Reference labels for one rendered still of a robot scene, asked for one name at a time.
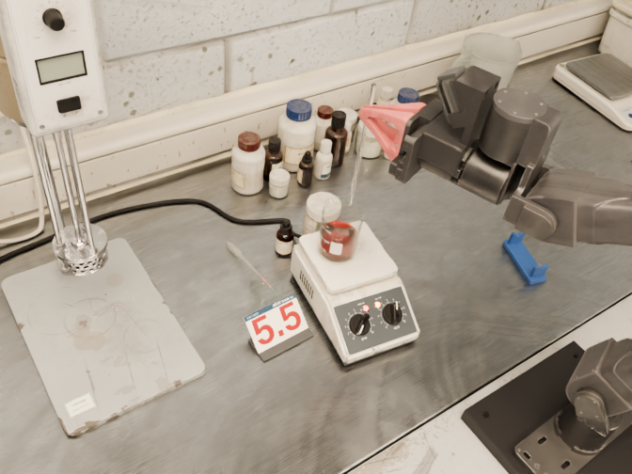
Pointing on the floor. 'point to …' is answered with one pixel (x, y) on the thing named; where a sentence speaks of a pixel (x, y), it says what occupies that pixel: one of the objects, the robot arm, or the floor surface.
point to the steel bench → (255, 238)
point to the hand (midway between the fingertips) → (367, 113)
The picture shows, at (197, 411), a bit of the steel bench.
